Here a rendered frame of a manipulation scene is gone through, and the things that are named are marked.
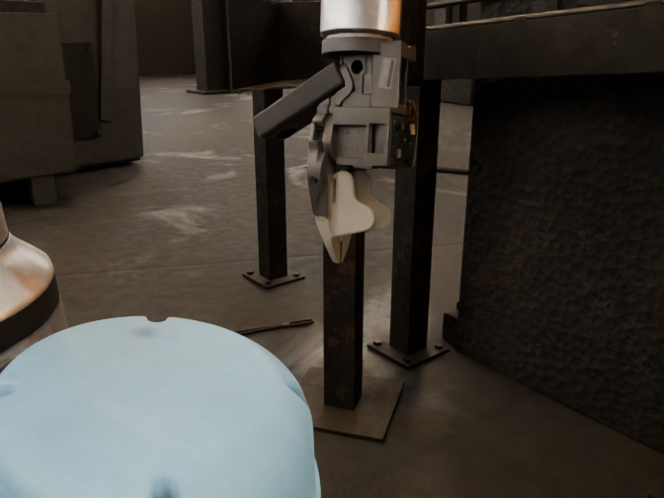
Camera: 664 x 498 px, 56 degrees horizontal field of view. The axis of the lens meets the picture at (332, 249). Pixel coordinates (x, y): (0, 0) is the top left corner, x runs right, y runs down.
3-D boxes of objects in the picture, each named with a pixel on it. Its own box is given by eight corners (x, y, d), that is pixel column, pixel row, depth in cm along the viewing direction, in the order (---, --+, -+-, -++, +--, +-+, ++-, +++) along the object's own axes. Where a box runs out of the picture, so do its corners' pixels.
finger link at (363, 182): (379, 268, 61) (384, 172, 59) (327, 260, 64) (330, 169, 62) (392, 263, 64) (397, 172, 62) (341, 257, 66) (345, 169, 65)
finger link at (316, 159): (319, 217, 58) (323, 122, 57) (305, 216, 59) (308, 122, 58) (343, 214, 62) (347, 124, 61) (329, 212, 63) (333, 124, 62)
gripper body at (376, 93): (384, 174, 55) (392, 33, 53) (302, 169, 59) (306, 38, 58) (416, 173, 62) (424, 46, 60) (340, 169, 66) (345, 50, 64)
